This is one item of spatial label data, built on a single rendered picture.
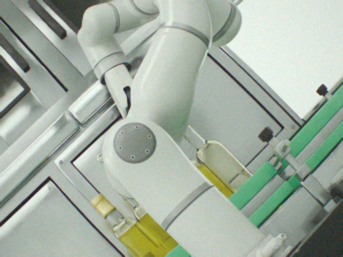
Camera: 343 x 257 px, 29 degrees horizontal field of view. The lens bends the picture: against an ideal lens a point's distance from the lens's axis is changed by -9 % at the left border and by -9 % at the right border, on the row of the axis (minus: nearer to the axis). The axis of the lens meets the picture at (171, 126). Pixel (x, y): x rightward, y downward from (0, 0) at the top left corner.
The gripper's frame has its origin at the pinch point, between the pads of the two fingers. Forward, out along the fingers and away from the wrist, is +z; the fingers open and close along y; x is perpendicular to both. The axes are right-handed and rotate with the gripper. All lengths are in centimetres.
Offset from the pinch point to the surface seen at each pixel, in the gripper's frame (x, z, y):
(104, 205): -15.4, 9.0, 1.9
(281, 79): 34.6, -0.2, -12.7
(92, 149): -11.6, -6.5, -12.3
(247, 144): 19.0, 9.2, -12.8
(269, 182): 13.5, 22.8, 13.3
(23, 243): -37.8, 4.8, -15.3
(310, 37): 48, -6, -13
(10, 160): -31.3, -14.6, -14.3
